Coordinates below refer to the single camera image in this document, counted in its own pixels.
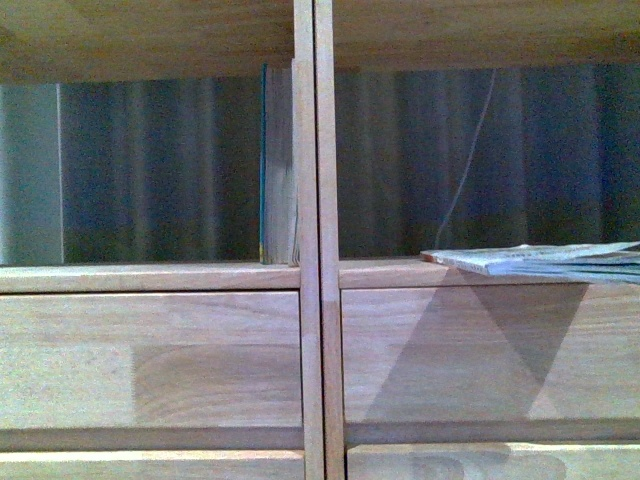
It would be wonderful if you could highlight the dark blue pleated curtain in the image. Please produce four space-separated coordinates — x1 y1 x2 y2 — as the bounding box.
61 65 639 263

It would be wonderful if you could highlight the left wooden shelf unit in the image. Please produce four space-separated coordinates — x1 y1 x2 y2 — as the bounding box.
1 1 328 479

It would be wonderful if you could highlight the thin grey hanging cable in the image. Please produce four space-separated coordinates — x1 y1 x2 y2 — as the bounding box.
436 68 498 251

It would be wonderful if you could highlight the flat lying magazine stack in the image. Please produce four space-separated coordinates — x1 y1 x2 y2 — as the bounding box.
420 241 639 284

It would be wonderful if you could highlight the wooden shelf unit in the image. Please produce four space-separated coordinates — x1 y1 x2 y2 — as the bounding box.
314 1 639 479
1 1 328 479

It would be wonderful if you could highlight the right wooden shelf unit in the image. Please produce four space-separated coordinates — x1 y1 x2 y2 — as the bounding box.
314 1 639 479

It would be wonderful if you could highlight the upright teal cover book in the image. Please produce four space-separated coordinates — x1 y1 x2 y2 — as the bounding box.
259 65 299 267

